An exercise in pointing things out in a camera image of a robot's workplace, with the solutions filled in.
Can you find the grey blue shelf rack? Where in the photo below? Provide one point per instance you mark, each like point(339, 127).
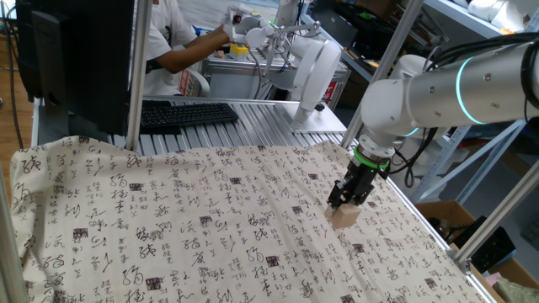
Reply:
point(429, 179)

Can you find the black equipment cases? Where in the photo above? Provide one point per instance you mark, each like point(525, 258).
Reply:
point(362, 25)

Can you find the calligraphy print beige tablecloth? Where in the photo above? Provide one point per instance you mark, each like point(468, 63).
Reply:
point(168, 231)

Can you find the person right forearm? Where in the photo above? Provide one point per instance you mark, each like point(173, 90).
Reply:
point(189, 52)

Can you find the tiny wooden block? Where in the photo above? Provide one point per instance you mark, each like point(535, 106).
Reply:
point(219, 54)

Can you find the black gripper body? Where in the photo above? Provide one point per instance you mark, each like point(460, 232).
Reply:
point(360, 183)

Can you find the black computer monitor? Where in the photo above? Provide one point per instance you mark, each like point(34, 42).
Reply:
point(92, 63)

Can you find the white plastic bundle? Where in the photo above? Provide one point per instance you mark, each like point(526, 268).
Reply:
point(505, 10)

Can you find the white haptic control device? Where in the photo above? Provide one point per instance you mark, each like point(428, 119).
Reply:
point(316, 76)

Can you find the small wooden cube block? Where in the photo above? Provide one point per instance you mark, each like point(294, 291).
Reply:
point(345, 218)

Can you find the pale green bundle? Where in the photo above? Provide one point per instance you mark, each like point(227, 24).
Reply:
point(513, 290)

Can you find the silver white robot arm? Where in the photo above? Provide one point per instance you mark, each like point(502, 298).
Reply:
point(442, 92)

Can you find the black keyboard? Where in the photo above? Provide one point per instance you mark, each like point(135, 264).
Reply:
point(189, 114)

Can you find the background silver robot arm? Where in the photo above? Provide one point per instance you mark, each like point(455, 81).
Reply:
point(286, 12)

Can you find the cardboard box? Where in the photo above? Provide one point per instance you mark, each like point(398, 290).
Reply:
point(442, 208)

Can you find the yellow emergency stop button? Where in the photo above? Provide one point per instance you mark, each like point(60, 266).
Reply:
point(238, 51)

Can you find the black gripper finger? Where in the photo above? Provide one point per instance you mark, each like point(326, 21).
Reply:
point(363, 200)
point(337, 194)

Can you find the aluminium frame post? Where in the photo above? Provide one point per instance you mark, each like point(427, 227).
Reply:
point(392, 54)
point(497, 216)
point(139, 84)
point(8, 252)

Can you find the silver metal workbench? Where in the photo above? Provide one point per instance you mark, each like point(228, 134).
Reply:
point(236, 84)

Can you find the person in white shirt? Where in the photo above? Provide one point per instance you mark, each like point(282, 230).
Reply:
point(168, 21)

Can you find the person right hand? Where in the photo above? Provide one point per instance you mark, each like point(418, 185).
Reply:
point(230, 30)

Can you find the white foam blocks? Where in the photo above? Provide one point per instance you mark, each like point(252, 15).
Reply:
point(423, 170)

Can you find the white chair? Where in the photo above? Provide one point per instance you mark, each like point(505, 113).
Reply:
point(198, 82)

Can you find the black case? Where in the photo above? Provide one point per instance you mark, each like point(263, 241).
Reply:
point(484, 248)

